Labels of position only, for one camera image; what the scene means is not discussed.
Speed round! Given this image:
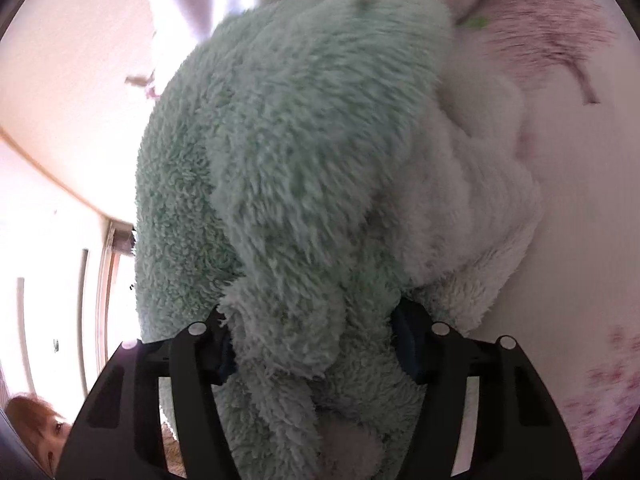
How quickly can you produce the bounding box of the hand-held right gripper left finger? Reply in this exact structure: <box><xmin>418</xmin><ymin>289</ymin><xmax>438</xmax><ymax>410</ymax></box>
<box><xmin>56</xmin><ymin>305</ymin><xmax>238</xmax><ymax>480</ymax></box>

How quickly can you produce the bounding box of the green fleece garment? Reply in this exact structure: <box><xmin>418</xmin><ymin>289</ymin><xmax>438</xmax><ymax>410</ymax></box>
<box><xmin>134</xmin><ymin>0</ymin><xmax>546</xmax><ymax>480</ymax></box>

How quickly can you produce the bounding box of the window frame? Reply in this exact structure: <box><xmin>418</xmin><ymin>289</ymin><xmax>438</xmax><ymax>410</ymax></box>
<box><xmin>80</xmin><ymin>219</ymin><xmax>139</xmax><ymax>386</ymax></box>

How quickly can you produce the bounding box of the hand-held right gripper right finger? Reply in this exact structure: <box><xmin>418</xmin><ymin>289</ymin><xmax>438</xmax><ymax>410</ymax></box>
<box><xmin>390</xmin><ymin>302</ymin><xmax>584</xmax><ymax>480</ymax></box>

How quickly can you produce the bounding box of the pink floral bed sheet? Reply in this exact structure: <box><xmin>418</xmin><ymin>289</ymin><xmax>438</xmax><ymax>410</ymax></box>
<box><xmin>260</xmin><ymin>0</ymin><xmax>640</xmax><ymax>477</ymax></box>

